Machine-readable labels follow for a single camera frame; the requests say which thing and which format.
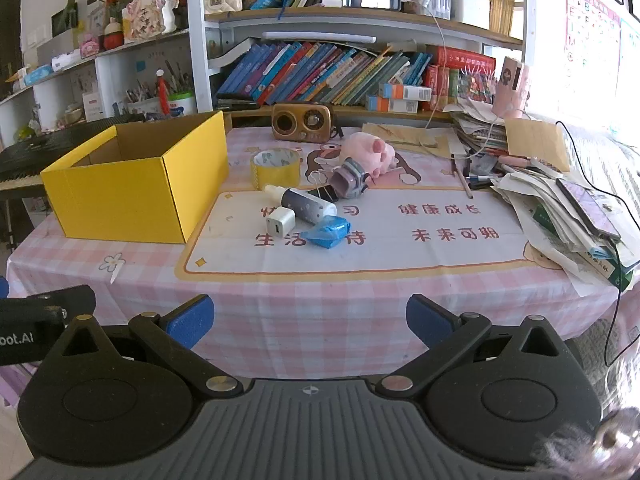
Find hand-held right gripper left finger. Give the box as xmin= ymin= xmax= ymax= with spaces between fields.
xmin=47 ymin=296 xmax=241 ymax=401

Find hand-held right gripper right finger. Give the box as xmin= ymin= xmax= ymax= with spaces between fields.
xmin=376 ymin=294 xmax=578 ymax=401

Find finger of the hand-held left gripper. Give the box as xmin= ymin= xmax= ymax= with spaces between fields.
xmin=0 ymin=285 xmax=97 ymax=322

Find yellow cardboard box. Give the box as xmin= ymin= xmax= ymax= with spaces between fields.
xmin=40 ymin=110 xmax=231 ymax=245

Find purple grey toy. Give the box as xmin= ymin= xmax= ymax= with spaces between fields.
xmin=328 ymin=156 xmax=373 ymax=199

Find white spray bottle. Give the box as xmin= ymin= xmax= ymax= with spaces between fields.
xmin=264 ymin=185 xmax=338 ymax=225

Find pink plush pig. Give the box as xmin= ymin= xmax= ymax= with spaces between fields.
xmin=340 ymin=131 xmax=401 ymax=181

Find blue plastic packet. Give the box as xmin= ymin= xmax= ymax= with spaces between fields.
xmin=300 ymin=215 xmax=352 ymax=250

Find white charger plug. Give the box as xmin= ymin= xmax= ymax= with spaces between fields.
xmin=264 ymin=209 xmax=297 ymax=237

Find brown pencil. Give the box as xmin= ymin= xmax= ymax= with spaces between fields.
xmin=451 ymin=154 xmax=473 ymax=198

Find messy pile of papers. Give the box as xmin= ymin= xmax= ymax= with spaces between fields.
xmin=447 ymin=95 xmax=640 ymax=293

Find black binder clip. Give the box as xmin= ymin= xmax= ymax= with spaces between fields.
xmin=306 ymin=170 xmax=342 ymax=205

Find black electronic keyboard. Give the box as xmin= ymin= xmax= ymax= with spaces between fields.
xmin=0 ymin=112 xmax=146 ymax=191

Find yellow clear tape roll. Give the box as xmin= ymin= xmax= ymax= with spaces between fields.
xmin=250 ymin=149 xmax=301 ymax=192

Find tan cardboard sheets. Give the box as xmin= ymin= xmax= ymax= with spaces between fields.
xmin=361 ymin=122 xmax=458 ymax=158

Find purple cased phone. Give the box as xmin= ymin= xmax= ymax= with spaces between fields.
xmin=556 ymin=177 xmax=622 ymax=241

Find brown envelope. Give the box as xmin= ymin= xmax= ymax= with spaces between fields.
xmin=505 ymin=117 xmax=571 ymax=173

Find pen holder with pens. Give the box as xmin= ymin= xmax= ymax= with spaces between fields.
xmin=112 ymin=60 xmax=193 ymax=116

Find orange white carton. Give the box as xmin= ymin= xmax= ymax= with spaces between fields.
xmin=378 ymin=82 xmax=432 ymax=102
xmin=366 ymin=95 xmax=418 ymax=114

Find white tub green lid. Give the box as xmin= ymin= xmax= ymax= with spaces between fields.
xmin=167 ymin=91 xmax=197 ymax=116

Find white side shelf unit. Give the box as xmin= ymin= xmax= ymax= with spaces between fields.
xmin=0 ymin=25 xmax=201 ymax=136

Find pink fluffy charm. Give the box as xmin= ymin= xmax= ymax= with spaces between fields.
xmin=532 ymin=407 xmax=640 ymax=480

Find red bottle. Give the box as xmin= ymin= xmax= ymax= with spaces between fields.
xmin=156 ymin=69 xmax=171 ymax=117

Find blue tissue pack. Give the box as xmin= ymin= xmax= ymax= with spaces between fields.
xmin=22 ymin=65 xmax=53 ymax=86

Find wooden retro radio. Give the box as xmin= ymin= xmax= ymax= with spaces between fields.
xmin=271 ymin=103 xmax=334 ymax=142

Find pink pen cup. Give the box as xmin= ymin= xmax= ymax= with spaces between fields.
xmin=492 ymin=56 xmax=532 ymax=120

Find white tissue pack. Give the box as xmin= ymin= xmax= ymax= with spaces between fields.
xmin=51 ymin=50 xmax=83 ymax=71

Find grey box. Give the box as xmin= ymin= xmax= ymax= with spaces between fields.
xmin=37 ymin=27 xmax=81 ymax=63

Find white desk bookshelf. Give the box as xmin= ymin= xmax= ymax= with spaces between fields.
xmin=186 ymin=0 xmax=531 ymax=121

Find row of colourful slanted books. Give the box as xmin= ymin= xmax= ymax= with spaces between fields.
xmin=215 ymin=40 xmax=433 ymax=107

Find red boxed book set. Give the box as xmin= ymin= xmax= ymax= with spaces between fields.
xmin=424 ymin=45 xmax=497 ymax=111

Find red doll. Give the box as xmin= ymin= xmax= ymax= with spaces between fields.
xmin=102 ymin=17 xmax=125 ymax=51

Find thick black cover book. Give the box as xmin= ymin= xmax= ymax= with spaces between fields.
xmin=207 ymin=36 xmax=263 ymax=75

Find floral paper ornament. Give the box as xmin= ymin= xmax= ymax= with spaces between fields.
xmin=122 ymin=0 xmax=178 ymax=43

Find black cable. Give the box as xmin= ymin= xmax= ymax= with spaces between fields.
xmin=555 ymin=120 xmax=640 ymax=367

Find wall poster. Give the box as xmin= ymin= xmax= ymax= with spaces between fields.
xmin=562 ymin=0 xmax=623 ymax=111

